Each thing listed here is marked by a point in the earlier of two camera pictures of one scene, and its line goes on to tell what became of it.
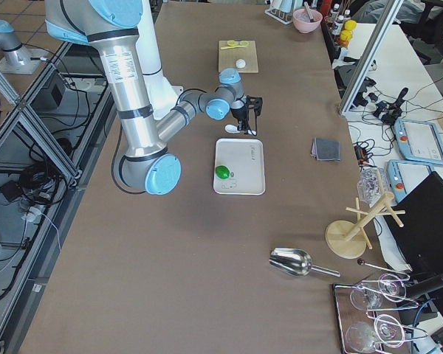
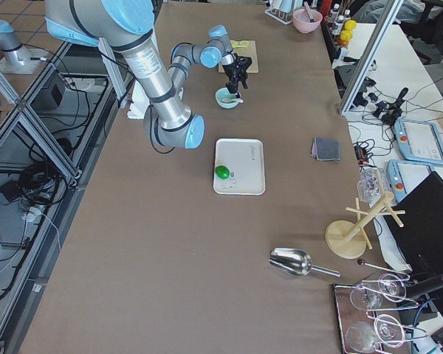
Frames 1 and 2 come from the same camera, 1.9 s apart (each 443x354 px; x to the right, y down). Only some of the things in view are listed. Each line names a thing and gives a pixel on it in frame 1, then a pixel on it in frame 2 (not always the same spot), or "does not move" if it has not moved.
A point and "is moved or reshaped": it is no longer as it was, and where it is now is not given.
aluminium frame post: (387, 19) does not move
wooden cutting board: (228, 58) does not move
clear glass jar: (372, 185) does not move
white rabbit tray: (245, 159) does not move
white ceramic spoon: (234, 129) is moved or reshaped
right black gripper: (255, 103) to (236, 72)
